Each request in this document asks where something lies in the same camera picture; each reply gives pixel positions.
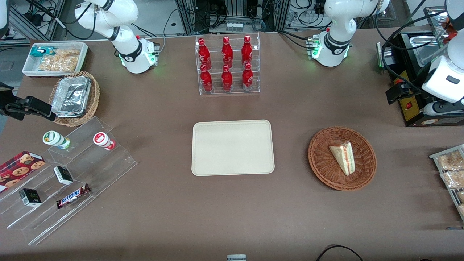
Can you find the small grey device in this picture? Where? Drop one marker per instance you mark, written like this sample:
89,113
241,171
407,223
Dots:
236,258

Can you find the light wicker basket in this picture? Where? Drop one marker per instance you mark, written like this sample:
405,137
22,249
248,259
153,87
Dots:
93,98

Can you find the clear bag of chips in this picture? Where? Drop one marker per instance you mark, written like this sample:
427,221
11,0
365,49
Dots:
59,61

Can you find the triangle sandwich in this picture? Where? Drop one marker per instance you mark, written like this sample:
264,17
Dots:
343,157

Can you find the white rectangular plastic bin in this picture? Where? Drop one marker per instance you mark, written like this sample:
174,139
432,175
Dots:
28,67

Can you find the green lid yogurt cup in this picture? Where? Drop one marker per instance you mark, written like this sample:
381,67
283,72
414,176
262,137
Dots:
53,138

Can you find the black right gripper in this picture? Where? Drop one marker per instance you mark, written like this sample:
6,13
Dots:
8,102

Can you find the Snickers chocolate bar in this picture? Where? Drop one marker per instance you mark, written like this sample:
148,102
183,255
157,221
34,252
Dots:
72,196

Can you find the cream plastic serving tray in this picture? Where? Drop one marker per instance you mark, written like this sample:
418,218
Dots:
232,148

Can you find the aluminium frame rack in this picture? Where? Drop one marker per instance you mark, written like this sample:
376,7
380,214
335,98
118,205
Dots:
237,7

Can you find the small black carton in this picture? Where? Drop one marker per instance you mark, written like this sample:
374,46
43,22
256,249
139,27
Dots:
30,197
63,175

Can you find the black countertop appliance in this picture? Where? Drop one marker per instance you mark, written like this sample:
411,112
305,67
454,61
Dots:
413,112

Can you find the clear acrylic stepped shelf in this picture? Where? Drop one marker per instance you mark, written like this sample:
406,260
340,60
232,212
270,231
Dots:
94,170

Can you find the clear acrylic bottle rack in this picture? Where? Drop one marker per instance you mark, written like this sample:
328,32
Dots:
253,40

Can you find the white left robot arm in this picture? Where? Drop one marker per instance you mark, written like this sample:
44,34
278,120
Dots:
337,21

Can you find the clear bag of pastries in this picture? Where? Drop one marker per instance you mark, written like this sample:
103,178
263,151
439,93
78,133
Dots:
451,160
461,196
453,179
462,210

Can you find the stack of foil trays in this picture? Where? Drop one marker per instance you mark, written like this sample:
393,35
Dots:
70,96

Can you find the red plaid cookie box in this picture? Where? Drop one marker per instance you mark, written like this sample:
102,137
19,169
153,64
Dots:
20,168

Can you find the stainless steel pan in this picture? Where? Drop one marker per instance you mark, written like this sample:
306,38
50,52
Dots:
427,49

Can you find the red lid yogurt cup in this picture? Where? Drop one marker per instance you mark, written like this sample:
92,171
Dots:
101,140

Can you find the green snack packet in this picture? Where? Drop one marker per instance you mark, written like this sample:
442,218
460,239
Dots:
40,51

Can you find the brown wicker basket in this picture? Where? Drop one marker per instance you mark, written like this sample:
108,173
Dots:
322,163

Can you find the white terminal strip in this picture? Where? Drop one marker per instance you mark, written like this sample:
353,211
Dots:
235,26

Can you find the red soda bottle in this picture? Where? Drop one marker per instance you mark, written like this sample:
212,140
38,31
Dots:
247,77
227,52
247,50
227,78
204,53
206,79

